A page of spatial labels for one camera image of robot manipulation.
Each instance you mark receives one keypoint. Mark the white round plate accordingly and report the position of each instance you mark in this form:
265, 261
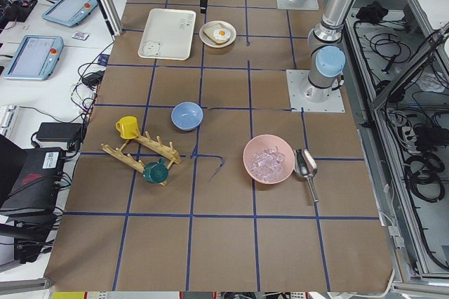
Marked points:
210, 43

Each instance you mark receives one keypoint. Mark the white bear tray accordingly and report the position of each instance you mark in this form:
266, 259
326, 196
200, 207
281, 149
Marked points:
168, 34

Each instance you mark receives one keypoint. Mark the blue bowl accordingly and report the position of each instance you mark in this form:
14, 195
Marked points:
187, 116

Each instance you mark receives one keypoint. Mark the far teach pendant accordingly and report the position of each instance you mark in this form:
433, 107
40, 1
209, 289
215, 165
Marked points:
69, 12

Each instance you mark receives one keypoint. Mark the teach pendant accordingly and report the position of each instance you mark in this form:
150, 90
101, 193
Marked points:
69, 12
35, 58

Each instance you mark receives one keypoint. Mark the yellow mug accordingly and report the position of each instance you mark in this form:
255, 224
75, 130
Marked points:
128, 127

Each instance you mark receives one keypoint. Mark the near teach pendant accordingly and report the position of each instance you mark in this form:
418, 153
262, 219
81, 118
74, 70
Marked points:
35, 58

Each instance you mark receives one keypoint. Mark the pink bowl with ice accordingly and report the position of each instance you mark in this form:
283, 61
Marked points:
268, 159

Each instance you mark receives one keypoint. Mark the dark green mug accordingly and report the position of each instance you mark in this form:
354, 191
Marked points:
156, 171

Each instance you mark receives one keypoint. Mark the large black power brick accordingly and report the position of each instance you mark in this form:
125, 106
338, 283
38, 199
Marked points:
58, 132

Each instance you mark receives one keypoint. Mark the metal scoop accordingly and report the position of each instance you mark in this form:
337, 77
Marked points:
306, 168

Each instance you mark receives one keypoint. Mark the black computer box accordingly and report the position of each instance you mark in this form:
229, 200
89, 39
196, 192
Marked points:
35, 190

